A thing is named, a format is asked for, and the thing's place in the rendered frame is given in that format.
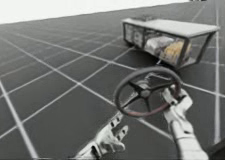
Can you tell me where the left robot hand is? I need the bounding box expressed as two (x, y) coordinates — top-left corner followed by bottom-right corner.
(95, 111), (130, 156)

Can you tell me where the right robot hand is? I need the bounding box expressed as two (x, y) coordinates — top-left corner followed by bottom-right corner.
(160, 85), (194, 125)

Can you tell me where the grey cart with brown box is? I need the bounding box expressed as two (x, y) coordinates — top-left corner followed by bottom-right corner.
(121, 16), (221, 71)

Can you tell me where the dark steering wheel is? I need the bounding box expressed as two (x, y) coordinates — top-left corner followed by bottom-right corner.
(113, 65), (184, 118)

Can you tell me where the grey mesh tray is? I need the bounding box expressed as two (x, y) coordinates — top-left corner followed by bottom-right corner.
(131, 14), (156, 22)

